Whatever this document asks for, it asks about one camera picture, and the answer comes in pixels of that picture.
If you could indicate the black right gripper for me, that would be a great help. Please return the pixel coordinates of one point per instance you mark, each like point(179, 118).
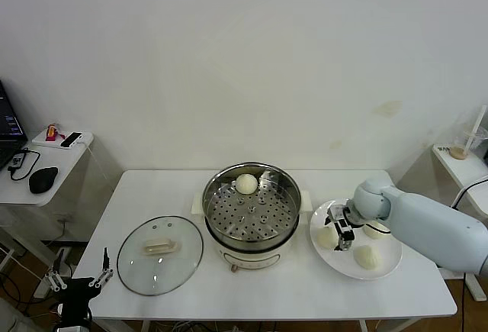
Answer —
point(341, 214)

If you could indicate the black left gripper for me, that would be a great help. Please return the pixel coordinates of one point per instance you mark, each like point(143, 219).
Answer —
point(78, 290)

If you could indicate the white steamed baozi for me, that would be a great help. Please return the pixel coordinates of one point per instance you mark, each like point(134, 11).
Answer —
point(327, 239)
point(366, 257)
point(375, 231)
point(246, 184)

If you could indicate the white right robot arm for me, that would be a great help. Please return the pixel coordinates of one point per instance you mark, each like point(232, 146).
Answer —
point(438, 229)

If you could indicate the stainless steel steamer basket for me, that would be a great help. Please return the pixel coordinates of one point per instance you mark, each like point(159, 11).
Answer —
point(284, 198)

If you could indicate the white round plate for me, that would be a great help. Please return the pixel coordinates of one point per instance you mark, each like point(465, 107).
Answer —
point(381, 267)

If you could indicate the white electric cooking pot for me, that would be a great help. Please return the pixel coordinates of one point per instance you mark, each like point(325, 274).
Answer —
point(251, 260)

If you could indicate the black computer mouse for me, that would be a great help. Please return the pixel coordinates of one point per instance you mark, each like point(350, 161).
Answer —
point(43, 179)

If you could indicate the white side table with laptop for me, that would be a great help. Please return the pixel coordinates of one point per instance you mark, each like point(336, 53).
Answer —
point(65, 168)

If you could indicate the black screen smartphone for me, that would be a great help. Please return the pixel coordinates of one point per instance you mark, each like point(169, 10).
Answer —
point(71, 140)

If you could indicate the flat white box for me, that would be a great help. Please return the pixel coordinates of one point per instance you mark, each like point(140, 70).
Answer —
point(86, 139)

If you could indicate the small red orange item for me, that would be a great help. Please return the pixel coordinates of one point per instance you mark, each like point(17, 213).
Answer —
point(52, 132)

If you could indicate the white side table with cup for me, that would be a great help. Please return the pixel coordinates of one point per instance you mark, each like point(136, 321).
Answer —
point(461, 168)

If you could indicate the clear plastic drink cup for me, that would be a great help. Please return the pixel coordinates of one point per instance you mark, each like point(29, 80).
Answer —
point(459, 151)

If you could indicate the black laptop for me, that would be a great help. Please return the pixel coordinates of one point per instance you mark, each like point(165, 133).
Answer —
point(7, 126)

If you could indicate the plastic cup with straw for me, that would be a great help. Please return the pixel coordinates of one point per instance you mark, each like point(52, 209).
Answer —
point(476, 126)

